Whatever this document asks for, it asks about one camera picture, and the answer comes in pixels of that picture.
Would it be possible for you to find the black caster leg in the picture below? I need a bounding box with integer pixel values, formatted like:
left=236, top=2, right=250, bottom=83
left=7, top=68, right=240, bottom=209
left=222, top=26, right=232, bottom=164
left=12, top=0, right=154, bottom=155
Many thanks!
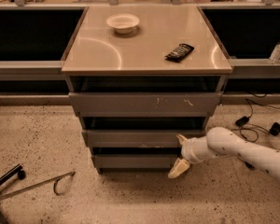
left=0, top=164, right=26, bottom=186

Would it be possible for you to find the black snack bar wrapper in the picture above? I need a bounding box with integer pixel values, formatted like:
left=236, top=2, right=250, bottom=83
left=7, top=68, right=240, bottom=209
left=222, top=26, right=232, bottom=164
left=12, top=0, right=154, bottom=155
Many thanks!
left=165, top=43, right=194, bottom=63

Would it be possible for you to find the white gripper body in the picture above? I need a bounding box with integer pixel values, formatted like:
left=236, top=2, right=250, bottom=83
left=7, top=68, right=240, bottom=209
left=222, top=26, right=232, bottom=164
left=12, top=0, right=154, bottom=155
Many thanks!
left=181, top=136, right=216, bottom=164

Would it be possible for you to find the grey drawer cabinet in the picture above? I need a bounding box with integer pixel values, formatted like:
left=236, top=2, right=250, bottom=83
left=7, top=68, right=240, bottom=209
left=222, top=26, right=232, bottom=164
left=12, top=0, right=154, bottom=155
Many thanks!
left=63, top=5, right=232, bottom=160

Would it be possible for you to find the grey drawer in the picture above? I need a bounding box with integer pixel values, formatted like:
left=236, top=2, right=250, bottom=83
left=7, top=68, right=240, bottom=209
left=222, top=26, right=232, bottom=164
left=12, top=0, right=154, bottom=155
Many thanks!
left=82, top=130, right=205, bottom=147
left=92, top=155, right=177, bottom=169
left=69, top=92, right=221, bottom=118

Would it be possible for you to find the white bowl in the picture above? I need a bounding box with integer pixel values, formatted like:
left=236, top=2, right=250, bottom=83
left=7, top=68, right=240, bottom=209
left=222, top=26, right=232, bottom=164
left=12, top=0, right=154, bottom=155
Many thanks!
left=106, top=13, right=140, bottom=35

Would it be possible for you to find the black power adapter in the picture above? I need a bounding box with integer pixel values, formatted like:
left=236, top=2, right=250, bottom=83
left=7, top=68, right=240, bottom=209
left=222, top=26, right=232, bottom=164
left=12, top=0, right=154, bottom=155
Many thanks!
left=235, top=116, right=249, bottom=127

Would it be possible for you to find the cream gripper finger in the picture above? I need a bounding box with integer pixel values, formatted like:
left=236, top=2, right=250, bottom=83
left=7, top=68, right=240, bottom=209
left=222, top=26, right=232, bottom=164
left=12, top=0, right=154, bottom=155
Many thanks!
left=176, top=134, right=187, bottom=146
left=168, top=158, right=190, bottom=179

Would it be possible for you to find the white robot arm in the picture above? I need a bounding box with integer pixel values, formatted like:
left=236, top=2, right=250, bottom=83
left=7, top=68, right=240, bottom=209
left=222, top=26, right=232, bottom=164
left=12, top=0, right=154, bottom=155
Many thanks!
left=168, top=127, right=280, bottom=181

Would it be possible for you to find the metal stand leg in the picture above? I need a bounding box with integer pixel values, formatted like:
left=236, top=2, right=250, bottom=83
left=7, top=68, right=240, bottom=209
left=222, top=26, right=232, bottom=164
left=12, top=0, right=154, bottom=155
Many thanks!
left=0, top=171, right=76, bottom=202

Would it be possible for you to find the grey top drawer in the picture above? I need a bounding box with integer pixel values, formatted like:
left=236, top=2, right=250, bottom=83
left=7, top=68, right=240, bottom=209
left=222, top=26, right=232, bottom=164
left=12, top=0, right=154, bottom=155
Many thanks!
left=69, top=92, right=221, bottom=118

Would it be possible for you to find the grey bottom drawer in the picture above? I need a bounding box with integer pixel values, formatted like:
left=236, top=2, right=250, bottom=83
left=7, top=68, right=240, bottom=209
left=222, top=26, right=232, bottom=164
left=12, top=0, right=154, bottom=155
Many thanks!
left=92, top=155, right=177, bottom=169

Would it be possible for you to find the black floor cable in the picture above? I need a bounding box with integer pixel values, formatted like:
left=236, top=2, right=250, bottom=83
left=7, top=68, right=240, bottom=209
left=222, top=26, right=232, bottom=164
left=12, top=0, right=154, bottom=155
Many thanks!
left=229, top=91, right=280, bottom=143

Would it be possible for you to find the clear plastic bottle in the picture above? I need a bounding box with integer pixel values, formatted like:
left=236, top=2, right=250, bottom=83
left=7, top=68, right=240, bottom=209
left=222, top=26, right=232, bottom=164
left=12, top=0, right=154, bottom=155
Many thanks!
left=268, top=42, right=280, bottom=64

